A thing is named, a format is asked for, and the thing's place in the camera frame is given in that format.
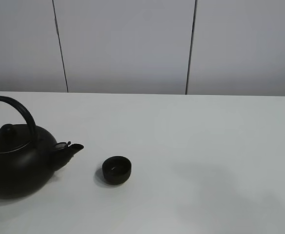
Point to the small black teacup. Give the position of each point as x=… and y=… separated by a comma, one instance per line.
x=116, y=170

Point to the black cast iron teapot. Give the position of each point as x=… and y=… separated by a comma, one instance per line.
x=29, y=155

